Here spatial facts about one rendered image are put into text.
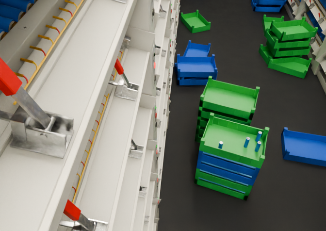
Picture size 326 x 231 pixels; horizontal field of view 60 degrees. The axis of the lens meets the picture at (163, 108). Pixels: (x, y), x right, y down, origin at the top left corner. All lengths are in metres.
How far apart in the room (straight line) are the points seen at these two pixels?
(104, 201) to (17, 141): 0.21
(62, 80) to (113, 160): 0.20
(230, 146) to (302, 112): 0.92
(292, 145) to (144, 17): 1.56
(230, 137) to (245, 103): 0.29
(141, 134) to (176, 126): 1.22
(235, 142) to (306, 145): 0.68
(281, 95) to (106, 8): 2.03
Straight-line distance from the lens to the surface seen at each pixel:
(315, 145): 2.08
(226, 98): 1.71
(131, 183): 0.65
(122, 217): 0.62
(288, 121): 2.17
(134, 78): 0.59
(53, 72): 0.30
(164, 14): 1.22
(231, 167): 1.48
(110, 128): 0.49
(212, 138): 1.49
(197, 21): 3.14
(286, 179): 1.85
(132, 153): 0.68
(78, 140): 0.24
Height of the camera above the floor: 1.47
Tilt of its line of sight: 45 degrees down
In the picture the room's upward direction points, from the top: straight up
